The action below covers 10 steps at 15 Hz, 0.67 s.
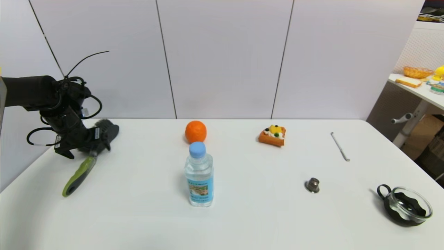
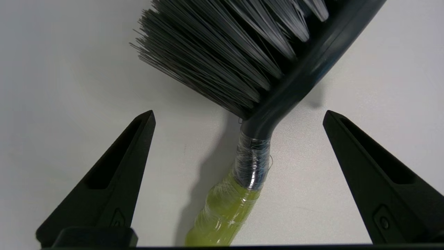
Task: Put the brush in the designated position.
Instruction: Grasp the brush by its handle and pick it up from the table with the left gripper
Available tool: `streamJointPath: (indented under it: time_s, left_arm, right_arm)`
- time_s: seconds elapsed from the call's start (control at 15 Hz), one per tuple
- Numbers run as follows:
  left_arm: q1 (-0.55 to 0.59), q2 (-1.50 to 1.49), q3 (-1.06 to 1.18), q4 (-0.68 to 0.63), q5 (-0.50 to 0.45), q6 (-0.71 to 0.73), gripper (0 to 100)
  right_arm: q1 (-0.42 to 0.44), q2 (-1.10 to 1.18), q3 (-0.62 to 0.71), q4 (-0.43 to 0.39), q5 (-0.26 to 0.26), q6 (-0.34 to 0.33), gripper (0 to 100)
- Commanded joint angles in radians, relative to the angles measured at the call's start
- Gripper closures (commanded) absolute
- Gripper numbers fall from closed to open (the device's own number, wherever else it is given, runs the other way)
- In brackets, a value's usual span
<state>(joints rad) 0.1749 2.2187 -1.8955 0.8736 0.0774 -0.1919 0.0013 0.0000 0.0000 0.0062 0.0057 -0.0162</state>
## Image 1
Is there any green grey handled brush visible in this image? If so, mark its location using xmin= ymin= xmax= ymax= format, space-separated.
xmin=62 ymin=119 xmax=120 ymax=198

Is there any orange fruit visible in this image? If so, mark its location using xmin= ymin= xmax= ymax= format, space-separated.
xmin=185 ymin=120 xmax=207 ymax=144

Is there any clear water bottle blue cap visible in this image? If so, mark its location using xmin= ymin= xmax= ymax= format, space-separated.
xmin=184 ymin=141 xmax=214 ymax=208

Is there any toy waffle with fruit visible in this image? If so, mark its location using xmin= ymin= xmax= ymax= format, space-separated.
xmin=258 ymin=125 xmax=287 ymax=148

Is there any small grey metal capsule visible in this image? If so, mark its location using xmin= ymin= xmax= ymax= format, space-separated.
xmin=305 ymin=177 xmax=321 ymax=193

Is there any thin white metal stick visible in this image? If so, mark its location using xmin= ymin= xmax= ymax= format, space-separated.
xmin=330 ymin=132 xmax=351 ymax=162

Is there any glass bowl with black sleeve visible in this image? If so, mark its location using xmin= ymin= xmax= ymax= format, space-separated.
xmin=377 ymin=184 xmax=433 ymax=227

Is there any toy toast slice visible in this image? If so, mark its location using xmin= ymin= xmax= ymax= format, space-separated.
xmin=395 ymin=77 xmax=423 ymax=88

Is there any brown cardboard box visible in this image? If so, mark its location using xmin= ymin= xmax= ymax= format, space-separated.
xmin=402 ymin=115 xmax=444 ymax=162

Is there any woven orange basket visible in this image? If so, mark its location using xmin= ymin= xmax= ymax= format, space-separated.
xmin=403 ymin=66 xmax=434 ymax=79

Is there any white side table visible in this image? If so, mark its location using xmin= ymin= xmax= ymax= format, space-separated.
xmin=388 ymin=73 xmax=444 ymax=149

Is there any colourful toy stack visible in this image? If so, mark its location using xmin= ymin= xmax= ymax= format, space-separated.
xmin=427 ymin=75 xmax=444 ymax=95

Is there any cluttered dark shelf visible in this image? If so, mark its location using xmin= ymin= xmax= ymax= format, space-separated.
xmin=418 ymin=0 xmax=444 ymax=23

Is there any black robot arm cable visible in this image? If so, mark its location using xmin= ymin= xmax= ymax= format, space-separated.
xmin=26 ymin=126 xmax=60 ymax=147
xmin=83 ymin=94 xmax=103 ymax=120

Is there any thin black cable tie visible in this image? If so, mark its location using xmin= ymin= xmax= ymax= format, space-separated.
xmin=65 ymin=51 xmax=110 ymax=78

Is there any grey table crank handle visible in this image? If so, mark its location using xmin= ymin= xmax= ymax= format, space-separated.
xmin=391 ymin=112 xmax=415 ymax=125

